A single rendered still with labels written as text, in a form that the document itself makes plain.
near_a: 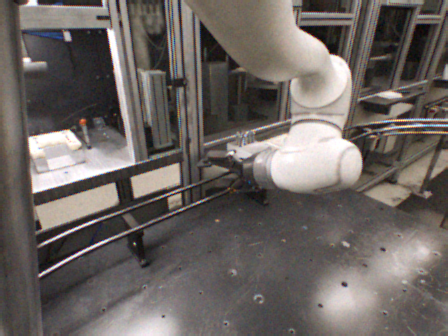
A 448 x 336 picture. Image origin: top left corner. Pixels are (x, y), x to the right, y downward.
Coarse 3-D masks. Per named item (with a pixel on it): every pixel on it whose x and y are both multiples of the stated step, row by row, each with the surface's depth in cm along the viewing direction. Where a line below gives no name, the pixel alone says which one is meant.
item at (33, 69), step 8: (24, 40) 77; (24, 48) 78; (24, 56) 78; (24, 64) 77; (32, 64) 78; (40, 64) 79; (24, 72) 78; (32, 72) 79; (40, 72) 80; (48, 72) 81; (24, 80) 79
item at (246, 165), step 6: (252, 156) 66; (240, 162) 67; (246, 162) 66; (252, 162) 64; (234, 168) 70; (240, 168) 69; (246, 168) 65; (252, 168) 63; (246, 174) 65; (252, 174) 64; (246, 180) 66; (252, 180) 64
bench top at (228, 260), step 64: (64, 256) 85; (128, 256) 85; (192, 256) 85; (256, 256) 85; (320, 256) 85; (384, 256) 85; (64, 320) 67; (128, 320) 67; (192, 320) 67; (256, 320) 67; (320, 320) 67; (384, 320) 67
